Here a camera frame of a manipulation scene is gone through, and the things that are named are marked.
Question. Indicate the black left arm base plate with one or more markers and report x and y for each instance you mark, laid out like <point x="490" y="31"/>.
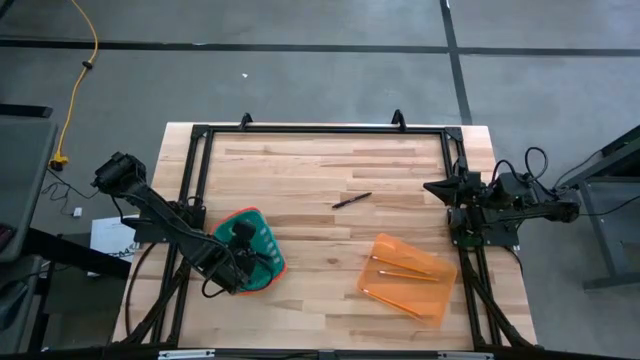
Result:
<point x="150" y="236"/>

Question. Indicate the black frame clamp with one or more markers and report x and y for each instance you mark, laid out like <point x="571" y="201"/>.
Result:
<point x="398" y="120"/>
<point x="246" y="121"/>

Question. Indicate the black pen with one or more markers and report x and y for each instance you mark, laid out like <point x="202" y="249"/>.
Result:
<point x="352" y="200"/>

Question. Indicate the black aluminium table frame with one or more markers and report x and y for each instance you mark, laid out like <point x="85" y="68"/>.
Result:
<point x="325" y="129"/>

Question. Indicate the silver mounting bracket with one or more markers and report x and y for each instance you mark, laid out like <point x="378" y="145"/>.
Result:
<point x="465" y="356"/>
<point x="185" y="354"/>

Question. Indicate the white paper sheet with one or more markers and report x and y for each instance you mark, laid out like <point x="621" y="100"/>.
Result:
<point x="107" y="235"/>

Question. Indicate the dark grey desk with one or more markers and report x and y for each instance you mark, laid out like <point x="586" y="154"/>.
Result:
<point x="25" y="175"/>

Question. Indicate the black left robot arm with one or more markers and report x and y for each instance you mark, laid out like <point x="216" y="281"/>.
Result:
<point x="165" y="220"/>

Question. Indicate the dark desk support beam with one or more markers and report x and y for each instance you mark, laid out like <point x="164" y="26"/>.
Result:
<point x="75" y="252"/>

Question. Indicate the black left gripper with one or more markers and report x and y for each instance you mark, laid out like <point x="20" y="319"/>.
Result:
<point x="244" y="232"/>

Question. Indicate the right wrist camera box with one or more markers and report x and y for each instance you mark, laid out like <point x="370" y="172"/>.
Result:
<point x="510" y="186"/>

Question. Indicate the grey metal table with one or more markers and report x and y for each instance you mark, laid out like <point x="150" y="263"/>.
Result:
<point x="600" y="235"/>

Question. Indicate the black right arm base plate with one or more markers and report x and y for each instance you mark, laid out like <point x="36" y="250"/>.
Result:
<point x="500" y="237"/>

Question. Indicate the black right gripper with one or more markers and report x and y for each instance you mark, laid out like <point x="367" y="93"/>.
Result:
<point x="465" y="195"/>

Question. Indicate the black flat bar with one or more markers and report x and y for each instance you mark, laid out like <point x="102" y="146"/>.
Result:
<point x="25" y="110"/>

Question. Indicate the small white power adapter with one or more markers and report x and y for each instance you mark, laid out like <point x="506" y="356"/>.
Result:
<point x="77" y="212"/>

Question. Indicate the green plastic basket orange rim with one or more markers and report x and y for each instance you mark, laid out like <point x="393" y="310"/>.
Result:
<point x="222" y="235"/>

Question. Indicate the orange translucent plastic bin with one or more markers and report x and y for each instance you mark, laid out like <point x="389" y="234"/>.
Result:
<point x="410" y="300"/>

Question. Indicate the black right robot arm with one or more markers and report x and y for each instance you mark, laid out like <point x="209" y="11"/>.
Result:
<point x="550" y="210"/>

